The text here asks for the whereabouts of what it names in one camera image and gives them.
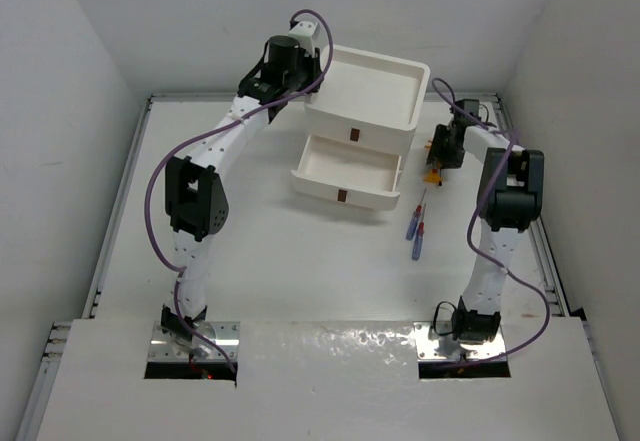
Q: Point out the blue screwdriver upper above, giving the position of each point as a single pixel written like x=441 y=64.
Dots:
x=415 y=218

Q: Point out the blue screwdriver lower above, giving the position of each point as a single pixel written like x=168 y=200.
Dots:
x=418 y=242

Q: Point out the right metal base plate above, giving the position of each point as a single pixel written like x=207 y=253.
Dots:
x=432 y=347

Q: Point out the white drawer cabinet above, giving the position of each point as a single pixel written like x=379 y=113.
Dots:
x=369 y=100

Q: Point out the metal base plate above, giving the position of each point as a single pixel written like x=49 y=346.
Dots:
x=167 y=347
x=432 y=347

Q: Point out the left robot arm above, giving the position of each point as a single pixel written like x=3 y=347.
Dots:
x=195 y=200

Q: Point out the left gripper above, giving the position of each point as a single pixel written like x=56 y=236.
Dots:
x=309 y=62

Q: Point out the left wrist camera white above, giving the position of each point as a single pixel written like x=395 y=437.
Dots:
x=306 y=34

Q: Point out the blue screwdriver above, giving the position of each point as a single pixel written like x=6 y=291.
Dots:
x=415 y=218
x=418 y=242

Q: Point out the yellow orange clamp tool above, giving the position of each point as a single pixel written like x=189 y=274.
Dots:
x=434 y=173

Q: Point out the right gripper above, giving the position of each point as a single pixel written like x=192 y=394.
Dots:
x=438 y=153

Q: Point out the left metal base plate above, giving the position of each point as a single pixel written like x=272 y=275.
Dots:
x=167 y=347

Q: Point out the white drawer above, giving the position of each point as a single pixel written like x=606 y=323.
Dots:
x=348 y=174

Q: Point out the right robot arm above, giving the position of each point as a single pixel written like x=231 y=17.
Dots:
x=509 y=199

